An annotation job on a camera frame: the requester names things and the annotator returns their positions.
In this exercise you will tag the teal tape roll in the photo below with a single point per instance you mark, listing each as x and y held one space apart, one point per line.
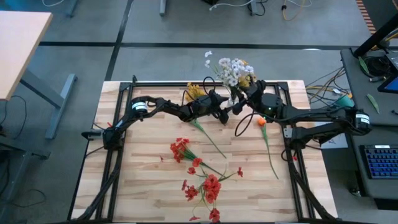
345 102

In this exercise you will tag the white paper sheet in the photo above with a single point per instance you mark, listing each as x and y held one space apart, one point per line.
339 142

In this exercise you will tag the loose green leaf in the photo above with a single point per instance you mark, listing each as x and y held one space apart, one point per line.
373 103
363 65

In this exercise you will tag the yellow flower bunch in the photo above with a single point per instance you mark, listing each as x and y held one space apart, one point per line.
193 91
244 82

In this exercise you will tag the fallen red petal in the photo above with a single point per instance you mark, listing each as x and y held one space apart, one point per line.
293 158

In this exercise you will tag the dark laptop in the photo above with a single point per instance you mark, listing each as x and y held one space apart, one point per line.
390 84

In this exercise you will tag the small ribbed glass vase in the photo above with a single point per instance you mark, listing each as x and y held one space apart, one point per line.
233 102

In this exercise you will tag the black diagonal stand bar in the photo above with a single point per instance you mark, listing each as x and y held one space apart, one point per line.
376 35

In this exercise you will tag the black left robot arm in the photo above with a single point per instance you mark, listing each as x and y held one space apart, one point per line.
168 107

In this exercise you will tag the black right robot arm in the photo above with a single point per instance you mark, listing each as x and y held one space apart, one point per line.
320 116

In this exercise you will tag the black metal table frame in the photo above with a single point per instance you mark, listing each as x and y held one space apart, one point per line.
174 84

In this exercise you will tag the backlit keyboard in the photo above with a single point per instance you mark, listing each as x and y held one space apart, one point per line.
382 161

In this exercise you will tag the orange tulip green stem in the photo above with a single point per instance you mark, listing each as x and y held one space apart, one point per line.
262 121
206 135

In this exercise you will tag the grey table leg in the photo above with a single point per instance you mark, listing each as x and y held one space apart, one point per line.
71 7
162 7

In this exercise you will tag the red flower spray thin stems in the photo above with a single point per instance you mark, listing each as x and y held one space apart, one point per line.
212 186

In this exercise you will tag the silver metal bracket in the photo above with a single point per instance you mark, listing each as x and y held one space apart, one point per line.
288 133

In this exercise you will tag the grey side table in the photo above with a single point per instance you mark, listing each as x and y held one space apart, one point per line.
357 93

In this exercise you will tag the red flower bunch thick stem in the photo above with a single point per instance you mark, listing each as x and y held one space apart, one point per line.
178 149

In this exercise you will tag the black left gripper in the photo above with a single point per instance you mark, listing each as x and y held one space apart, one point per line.
206 107

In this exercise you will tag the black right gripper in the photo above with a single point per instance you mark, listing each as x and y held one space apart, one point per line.
267 104

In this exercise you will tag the light wood desk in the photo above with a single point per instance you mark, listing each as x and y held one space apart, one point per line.
18 46

